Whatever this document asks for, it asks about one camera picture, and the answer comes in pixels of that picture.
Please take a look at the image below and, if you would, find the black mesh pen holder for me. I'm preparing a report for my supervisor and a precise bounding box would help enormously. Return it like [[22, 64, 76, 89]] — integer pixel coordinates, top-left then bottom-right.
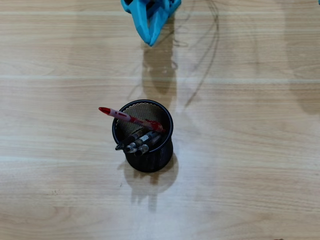
[[111, 99, 174, 174]]

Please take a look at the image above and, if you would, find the black clip retractable pen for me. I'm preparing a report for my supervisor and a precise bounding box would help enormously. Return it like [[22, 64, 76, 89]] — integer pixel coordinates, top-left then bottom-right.
[[114, 128, 148, 151]]

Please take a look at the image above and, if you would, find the red retractable pen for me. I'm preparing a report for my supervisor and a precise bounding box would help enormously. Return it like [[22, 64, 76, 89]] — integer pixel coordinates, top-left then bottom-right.
[[98, 106, 166, 133]]

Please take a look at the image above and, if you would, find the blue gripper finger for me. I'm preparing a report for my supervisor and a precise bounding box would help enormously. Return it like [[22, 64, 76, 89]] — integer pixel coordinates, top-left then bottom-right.
[[120, 0, 153, 48], [149, 5, 174, 48]]

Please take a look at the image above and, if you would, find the grey grip retractable pen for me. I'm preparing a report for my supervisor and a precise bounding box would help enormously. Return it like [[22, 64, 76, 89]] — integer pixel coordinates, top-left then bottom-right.
[[124, 131, 161, 154]]

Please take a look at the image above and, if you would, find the black capped gel pen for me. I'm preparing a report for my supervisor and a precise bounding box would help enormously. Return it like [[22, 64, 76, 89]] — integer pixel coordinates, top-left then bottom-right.
[[134, 134, 163, 158]]

